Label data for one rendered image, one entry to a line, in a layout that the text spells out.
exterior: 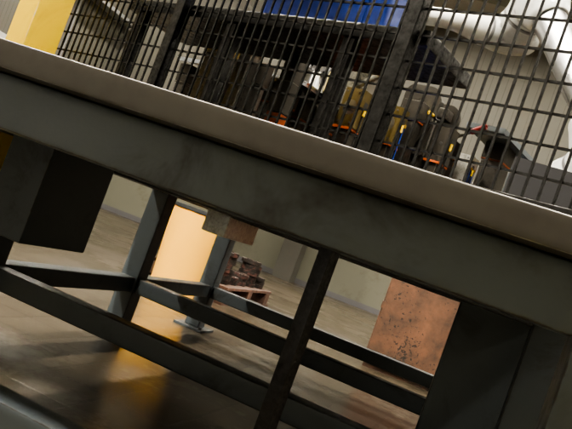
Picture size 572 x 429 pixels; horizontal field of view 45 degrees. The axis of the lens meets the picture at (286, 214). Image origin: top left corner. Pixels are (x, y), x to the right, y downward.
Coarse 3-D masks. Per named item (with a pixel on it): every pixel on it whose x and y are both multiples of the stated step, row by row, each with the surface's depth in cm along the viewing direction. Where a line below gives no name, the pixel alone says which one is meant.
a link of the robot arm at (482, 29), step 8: (440, 8) 220; (432, 16) 220; (448, 16) 218; (456, 16) 218; (464, 16) 219; (472, 16) 219; (488, 16) 221; (432, 24) 221; (440, 24) 220; (448, 24) 219; (456, 24) 219; (472, 24) 219; (480, 24) 219; (488, 24) 219; (456, 32) 223; (464, 32) 221; (480, 32) 220; (480, 40) 222; (488, 40) 221
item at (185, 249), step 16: (176, 208) 432; (192, 208) 426; (176, 224) 429; (192, 224) 426; (176, 240) 427; (192, 240) 426; (208, 240) 431; (160, 256) 432; (176, 256) 426; (192, 256) 428; (208, 256) 436; (160, 272) 429; (176, 272) 426; (192, 272) 430
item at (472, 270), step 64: (0, 128) 100; (64, 128) 97; (128, 128) 94; (0, 192) 157; (64, 192) 163; (192, 192) 90; (256, 192) 87; (320, 192) 85; (0, 256) 194; (128, 256) 273; (384, 256) 82; (448, 256) 79; (512, 256) 77; (64, 320) 181; (128, 320) 274; (192, 320) 344; (0, 384) 101; (256, 384) 164; (384, 384) 239; (512, 384) 148
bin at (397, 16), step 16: (272, 0) 154; (288, 0) 153; (304, 0) 151; (368, 0) 144; (400, 0) 145; (304, 16) 150; (320, 16) 148; (352, 16) 145; (384, 16) 142; (400, 16) 148
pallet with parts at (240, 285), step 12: (228, 264) 486; (252, 264) 539; (228, 276) 487; (240, 276) 521; (252, 276) 539; (228, 288) 475; (240, 288) 506; (252, 288) 543; (216, 300) 474; (252, 300) 560; (264, 300) 562
